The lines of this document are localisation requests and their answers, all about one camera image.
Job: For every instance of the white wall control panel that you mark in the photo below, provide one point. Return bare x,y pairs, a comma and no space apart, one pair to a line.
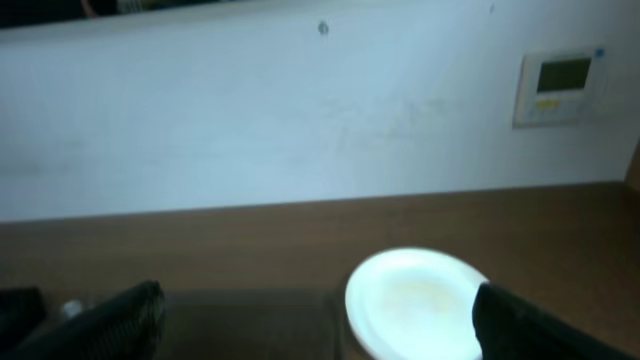
559,87

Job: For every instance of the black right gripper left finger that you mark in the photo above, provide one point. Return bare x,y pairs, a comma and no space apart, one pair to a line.
127,327

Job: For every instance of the brown plastic serving tray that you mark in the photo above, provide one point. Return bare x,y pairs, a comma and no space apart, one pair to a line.
258,324

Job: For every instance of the white plate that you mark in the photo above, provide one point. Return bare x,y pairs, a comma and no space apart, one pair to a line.
414,303

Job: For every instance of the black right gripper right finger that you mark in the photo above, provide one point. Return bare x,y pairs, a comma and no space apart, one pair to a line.
510,328

